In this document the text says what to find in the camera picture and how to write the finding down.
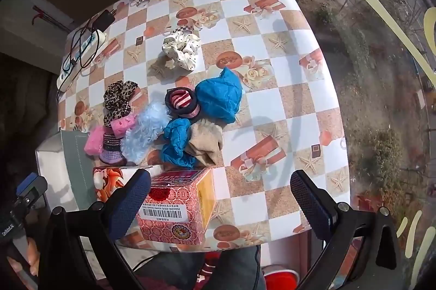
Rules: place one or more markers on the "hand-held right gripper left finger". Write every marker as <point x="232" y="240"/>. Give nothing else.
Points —
<point x="131" y="204"/>

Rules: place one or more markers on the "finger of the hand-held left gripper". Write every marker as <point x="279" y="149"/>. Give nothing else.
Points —
<point x="32" y="186"/>

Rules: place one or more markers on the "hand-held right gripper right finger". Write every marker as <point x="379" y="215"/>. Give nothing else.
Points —
<point x="311" y="204"/>

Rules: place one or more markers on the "purple knit pouch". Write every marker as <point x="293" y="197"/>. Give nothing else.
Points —
<point x="110" y="150"/>

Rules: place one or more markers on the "light blue fluffy cloth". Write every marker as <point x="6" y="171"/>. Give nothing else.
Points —
<point x="146" y="131"/>

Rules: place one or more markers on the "beige knit cloth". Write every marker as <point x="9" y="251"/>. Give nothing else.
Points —
<point x="206" y="143"/>

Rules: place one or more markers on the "leopard print scrunchie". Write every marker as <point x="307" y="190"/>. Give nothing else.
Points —
<point x="119" y="99"/>

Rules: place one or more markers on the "large blue crinkled cloth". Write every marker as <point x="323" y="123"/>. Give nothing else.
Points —
<point x="219" y="99"/>

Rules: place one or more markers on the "person's left hand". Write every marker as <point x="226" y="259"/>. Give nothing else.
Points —
<point x="32" y="252"/>

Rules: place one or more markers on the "orange floral packet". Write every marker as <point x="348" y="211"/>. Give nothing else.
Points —
<point x="105" y="181"/>

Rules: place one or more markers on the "red patterned carton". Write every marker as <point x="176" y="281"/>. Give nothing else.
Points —
<point x="177" y="208"/>

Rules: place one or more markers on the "pink plush piece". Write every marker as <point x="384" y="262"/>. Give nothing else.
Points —
<point x="126" y="124"/>
<point x="93" y="140"/>

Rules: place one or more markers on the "small blue crinkled cloth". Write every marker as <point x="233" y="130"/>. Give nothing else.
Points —
<point x="177" y="143"/>

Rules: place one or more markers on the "red plastic stool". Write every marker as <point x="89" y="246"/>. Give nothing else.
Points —
<point x="282" y="278"/>

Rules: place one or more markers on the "person's grey trousers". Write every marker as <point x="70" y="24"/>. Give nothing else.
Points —
<point x="221" y="271"/>

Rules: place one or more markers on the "navy red striped sock roll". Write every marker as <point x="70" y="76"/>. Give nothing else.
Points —
<point x="182" y="102"/>

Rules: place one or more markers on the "checkered printed tablecloth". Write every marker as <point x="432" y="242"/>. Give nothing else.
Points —
<point x="272" y="72"/>

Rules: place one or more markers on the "white power strip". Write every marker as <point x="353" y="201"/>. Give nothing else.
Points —
<point x="83" y="49"/>

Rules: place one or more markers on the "white polka-dot scrunchie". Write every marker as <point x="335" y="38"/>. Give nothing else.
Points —
<point x="179" y="49"/>

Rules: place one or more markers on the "red broom brush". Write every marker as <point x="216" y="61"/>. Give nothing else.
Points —
<point x="42" y="14"/>

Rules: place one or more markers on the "black power adapter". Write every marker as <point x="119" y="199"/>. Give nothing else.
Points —
<point x="104" y="20"/>

